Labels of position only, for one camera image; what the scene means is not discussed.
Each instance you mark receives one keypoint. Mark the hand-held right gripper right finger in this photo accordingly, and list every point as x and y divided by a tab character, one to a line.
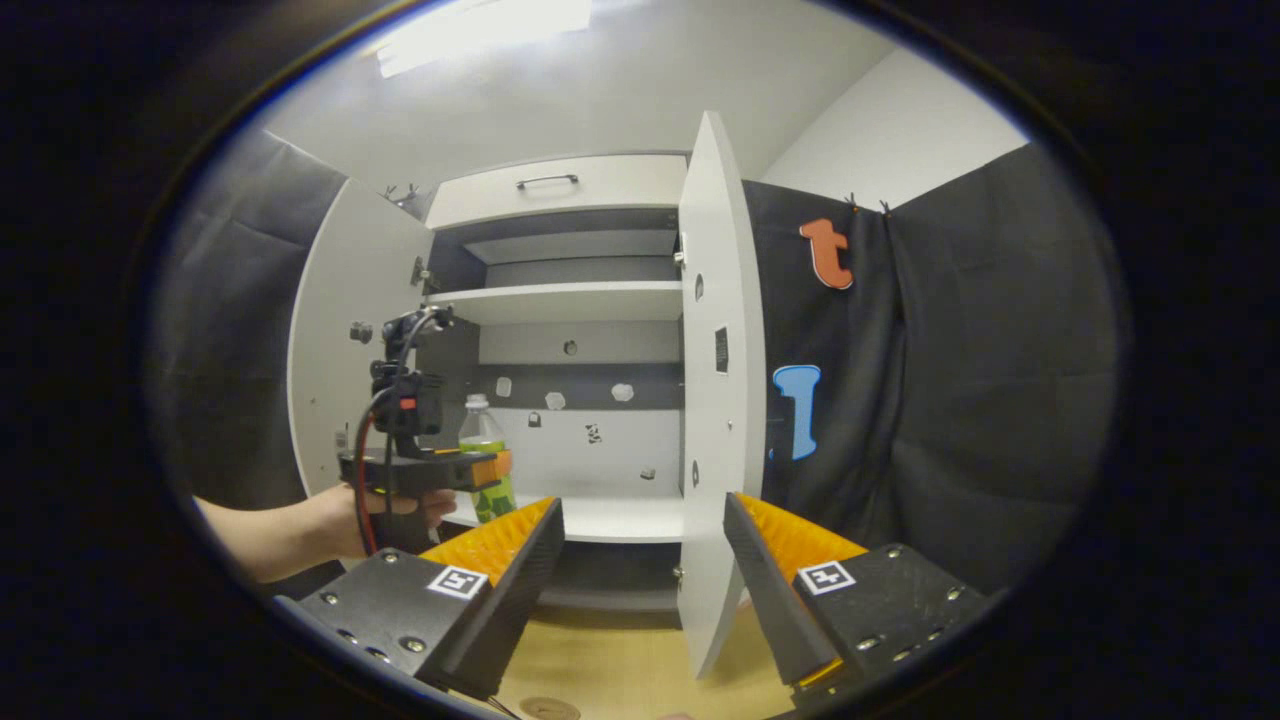
765	590

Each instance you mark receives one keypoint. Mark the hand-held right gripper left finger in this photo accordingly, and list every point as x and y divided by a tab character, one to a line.
520	590

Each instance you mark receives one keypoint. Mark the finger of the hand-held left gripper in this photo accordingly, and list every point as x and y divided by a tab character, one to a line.
488	468

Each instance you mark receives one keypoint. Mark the green drink bottle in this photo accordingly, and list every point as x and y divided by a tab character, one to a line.
482	432

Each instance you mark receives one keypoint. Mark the white cabinet door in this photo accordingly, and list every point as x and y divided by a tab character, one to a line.
330	300

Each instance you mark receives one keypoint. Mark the white cabinet with grey interior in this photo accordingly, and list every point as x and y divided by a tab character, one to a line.
570	300

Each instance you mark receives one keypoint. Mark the white cabinet door cat print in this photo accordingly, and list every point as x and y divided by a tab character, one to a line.
720	250

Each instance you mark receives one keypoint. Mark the black backdrop cloth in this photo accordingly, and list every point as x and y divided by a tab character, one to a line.
950	380

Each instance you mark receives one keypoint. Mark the ceiling light panel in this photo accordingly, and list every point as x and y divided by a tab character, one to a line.
480	30

